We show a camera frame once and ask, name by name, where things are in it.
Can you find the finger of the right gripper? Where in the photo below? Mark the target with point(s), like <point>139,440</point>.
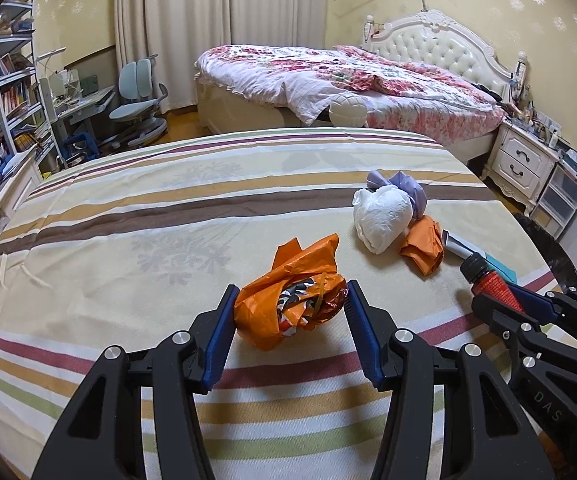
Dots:
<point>518,330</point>
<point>557,308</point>

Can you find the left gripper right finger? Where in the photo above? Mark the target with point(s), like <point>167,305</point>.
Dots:
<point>486,434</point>

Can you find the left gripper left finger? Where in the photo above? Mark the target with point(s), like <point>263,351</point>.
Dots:
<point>99,433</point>

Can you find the red tube black cap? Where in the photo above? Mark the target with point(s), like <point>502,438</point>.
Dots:
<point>486,281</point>

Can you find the white bag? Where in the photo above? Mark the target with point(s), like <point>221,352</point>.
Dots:
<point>381,216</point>

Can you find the orange snack bag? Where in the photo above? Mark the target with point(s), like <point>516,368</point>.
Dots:
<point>302,290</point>

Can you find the black trash bag bin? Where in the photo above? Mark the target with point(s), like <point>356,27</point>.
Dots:
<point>551,251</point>

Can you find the plastic drawer unit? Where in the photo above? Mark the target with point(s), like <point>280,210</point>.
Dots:
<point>557,203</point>

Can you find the white nightstand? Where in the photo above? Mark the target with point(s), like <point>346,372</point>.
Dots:
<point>520,165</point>

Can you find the lavender crumpled cloth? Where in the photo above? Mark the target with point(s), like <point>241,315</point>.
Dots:
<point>406,183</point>

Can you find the striped table cloth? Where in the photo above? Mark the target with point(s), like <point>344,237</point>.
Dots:
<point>130,248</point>

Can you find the white round fan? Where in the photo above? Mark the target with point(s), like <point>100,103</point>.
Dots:
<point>347,110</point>

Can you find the white tufted headboard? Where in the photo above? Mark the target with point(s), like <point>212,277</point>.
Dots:
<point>434,38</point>

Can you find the blue desk chair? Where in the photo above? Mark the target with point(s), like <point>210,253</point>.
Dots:
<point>140,108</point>

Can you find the white bookshelf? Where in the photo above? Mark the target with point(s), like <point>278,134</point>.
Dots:
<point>23,122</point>

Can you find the study desk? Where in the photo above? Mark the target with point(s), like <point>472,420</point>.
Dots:
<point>66,106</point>

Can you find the bed with floral bedding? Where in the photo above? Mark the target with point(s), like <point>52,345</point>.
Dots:
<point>245,87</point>

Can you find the beige curtains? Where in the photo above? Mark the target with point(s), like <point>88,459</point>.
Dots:
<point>177,32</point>

